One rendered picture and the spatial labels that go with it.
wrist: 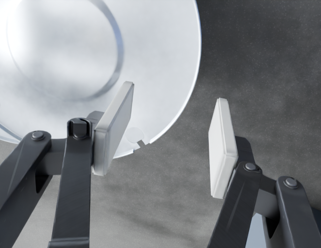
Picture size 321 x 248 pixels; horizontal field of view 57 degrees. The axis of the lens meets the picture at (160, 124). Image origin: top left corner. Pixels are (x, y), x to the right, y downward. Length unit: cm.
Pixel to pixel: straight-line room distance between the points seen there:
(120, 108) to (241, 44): 41
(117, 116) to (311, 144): 54
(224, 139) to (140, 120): 20
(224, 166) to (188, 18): 19
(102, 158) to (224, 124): 7
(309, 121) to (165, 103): 37
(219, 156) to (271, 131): 47
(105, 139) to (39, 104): 24
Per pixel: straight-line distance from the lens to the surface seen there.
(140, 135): 36
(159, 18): 31
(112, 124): 16
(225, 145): 16
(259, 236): 72
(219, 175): 16
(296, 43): 58
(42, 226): 92
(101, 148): 16
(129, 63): 33
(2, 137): 45
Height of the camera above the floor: 54
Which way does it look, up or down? 61 degrees down
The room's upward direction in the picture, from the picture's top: 165 degrees counter-clockwise
